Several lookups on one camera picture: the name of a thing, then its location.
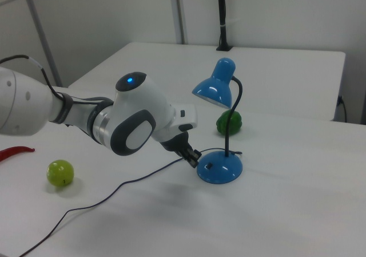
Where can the red chili pepper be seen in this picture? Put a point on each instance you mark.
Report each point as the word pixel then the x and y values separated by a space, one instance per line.
pixel 14 150

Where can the lime green apple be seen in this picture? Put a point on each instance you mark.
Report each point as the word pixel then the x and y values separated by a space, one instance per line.
pixel 60 172

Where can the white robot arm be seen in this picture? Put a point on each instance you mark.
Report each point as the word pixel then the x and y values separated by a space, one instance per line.
pixel 137 102

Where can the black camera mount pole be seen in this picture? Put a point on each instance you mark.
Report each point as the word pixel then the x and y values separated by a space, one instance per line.
pixel 221 11

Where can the blue desk lamp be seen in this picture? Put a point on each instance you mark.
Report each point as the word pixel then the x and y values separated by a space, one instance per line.
pixel 220 168

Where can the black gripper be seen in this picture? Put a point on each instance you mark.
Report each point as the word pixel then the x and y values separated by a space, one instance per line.
pixel 177 145

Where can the green bell pepper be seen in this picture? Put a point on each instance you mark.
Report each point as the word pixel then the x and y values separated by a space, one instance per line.
pixel 236 122

